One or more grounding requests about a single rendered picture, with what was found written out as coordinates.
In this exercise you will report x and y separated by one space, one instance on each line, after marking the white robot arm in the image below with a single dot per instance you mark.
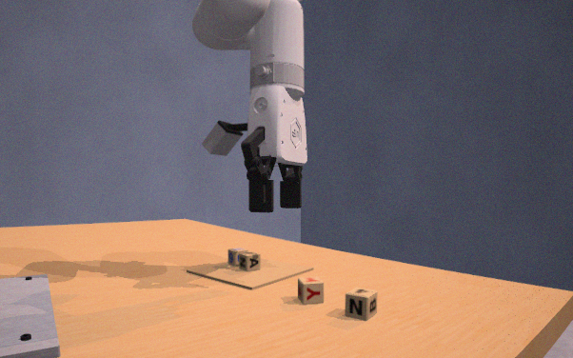
276 45

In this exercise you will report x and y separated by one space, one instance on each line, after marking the beige letter block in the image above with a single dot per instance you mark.
233 256
311 290
249 261
361 303

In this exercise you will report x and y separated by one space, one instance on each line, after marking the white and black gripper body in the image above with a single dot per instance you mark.
279 108

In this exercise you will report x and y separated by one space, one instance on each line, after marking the tan flat mat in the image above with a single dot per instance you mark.
271 272

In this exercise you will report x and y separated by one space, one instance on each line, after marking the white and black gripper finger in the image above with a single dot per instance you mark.
291 186
260 187

